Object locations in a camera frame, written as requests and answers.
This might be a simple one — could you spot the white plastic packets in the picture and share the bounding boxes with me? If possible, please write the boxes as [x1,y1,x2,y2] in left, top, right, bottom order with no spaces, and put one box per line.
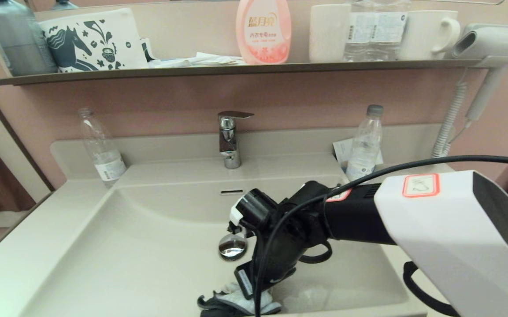
[148,52,246,68]

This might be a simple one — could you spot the grey fluffy microfiber cloth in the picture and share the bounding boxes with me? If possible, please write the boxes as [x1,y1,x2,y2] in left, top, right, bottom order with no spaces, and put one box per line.
[197,282,283,317]

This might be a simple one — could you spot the white handleless cup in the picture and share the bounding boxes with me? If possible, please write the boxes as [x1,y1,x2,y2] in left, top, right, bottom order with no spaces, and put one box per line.
[309,4,352,63]

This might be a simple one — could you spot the grey metal bottle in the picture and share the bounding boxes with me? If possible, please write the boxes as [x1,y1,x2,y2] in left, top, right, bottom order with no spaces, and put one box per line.
[0,0,59,77]

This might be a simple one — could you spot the white horse print pouch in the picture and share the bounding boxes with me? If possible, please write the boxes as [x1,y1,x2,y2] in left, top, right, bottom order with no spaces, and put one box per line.
[39,8,148,74]

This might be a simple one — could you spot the long grey wall shelf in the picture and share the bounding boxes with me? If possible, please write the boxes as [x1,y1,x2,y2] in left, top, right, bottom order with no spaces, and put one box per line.
[0,59,486,89]

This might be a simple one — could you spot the chrome basin faucet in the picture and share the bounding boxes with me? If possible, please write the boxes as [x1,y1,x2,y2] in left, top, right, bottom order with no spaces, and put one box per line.
[217,110,255,170]

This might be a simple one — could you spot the white ceramic sink basin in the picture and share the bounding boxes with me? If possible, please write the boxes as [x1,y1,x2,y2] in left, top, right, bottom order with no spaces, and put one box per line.
[18,174,426,317]

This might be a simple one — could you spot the white paper card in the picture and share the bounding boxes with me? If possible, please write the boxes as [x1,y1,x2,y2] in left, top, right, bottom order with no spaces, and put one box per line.
[333,137,385,170]

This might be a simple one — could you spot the clear uncapped water bottle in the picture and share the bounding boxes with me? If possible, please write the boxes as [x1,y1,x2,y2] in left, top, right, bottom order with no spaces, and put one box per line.
[78,107,128,189]

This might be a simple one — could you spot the white mug with handle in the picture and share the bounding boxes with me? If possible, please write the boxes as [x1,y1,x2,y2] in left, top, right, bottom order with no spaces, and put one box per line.
[398,10,461,61]

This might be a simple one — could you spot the clear bottle with white label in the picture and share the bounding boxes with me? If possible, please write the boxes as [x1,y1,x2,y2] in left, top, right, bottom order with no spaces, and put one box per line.
[369,0,410,61]

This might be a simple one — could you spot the chrome drain stopper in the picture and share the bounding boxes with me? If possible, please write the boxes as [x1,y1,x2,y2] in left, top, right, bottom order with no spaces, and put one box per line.
[218,233,248,261]

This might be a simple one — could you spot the white wall hair dryer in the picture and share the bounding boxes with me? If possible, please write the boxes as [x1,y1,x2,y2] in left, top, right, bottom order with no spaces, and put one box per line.
[451,23,508,124]

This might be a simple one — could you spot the clear bottle with grey cap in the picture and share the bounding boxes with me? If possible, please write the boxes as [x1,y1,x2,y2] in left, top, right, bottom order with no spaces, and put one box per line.
[346,104,385,182]

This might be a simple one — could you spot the wall mirror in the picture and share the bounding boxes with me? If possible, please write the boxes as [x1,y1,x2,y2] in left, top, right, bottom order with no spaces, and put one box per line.
[29,0,505,63]

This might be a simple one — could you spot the white coiled dryer cord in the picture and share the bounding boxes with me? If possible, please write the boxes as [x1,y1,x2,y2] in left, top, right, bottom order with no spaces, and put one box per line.
[431,81,473,159]

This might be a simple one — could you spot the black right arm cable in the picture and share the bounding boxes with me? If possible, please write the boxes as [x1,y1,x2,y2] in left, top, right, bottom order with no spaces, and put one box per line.
[253,155,508,317]

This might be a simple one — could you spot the pink detergent bottle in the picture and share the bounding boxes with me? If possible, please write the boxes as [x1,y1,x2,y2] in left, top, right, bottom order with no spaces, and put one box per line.
[235,0,292,66]

